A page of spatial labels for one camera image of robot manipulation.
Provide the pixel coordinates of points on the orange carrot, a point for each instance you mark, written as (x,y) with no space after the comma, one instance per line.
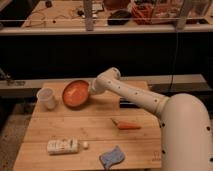
(125,125)

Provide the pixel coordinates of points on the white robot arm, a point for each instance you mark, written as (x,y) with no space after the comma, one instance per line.
(186,137)

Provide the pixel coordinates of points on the dark bowl on bench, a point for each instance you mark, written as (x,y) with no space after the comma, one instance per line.
(119,17)

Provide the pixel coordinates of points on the orange crate on bench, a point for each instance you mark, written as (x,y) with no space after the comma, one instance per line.
(142,14)

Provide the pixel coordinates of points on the blue cloth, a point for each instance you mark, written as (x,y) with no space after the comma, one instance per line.
(110,158)

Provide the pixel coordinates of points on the grey metal post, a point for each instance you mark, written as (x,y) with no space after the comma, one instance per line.
(87,4)
(183,14)

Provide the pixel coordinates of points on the white plastic bottle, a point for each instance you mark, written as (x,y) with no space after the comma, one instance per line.
(63,146)

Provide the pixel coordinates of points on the translucent plastic cup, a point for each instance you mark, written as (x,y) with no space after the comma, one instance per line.
(46,97)

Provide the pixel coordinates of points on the orange ceramic bowl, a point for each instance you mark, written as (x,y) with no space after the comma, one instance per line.
(75,93)

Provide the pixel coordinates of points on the grey metal post right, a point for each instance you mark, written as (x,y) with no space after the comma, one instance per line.
(183,14)

